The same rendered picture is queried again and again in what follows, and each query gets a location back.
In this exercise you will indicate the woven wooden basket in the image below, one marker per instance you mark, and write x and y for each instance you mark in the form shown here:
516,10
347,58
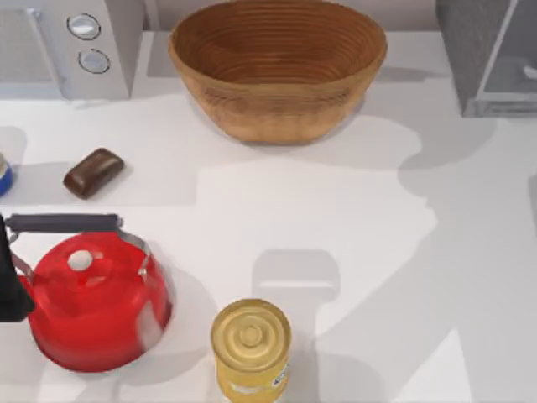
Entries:
277,84

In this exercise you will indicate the yellow can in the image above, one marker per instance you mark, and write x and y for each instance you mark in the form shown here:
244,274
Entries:
251,352

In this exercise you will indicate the brown bread loaf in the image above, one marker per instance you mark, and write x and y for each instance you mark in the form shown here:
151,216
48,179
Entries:
94,173

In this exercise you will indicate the red kettle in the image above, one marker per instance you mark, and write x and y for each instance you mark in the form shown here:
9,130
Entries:
96,310

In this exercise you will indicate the round microwave knob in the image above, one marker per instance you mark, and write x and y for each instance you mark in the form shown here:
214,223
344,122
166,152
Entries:
94,61
83,26

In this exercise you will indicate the grey cabinet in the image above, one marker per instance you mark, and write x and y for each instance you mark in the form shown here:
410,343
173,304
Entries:
491,59

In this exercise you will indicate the pale microwave oven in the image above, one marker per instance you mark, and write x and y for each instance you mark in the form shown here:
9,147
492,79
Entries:
50,46

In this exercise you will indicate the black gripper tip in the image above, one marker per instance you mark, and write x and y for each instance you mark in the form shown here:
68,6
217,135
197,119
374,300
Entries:
9,289

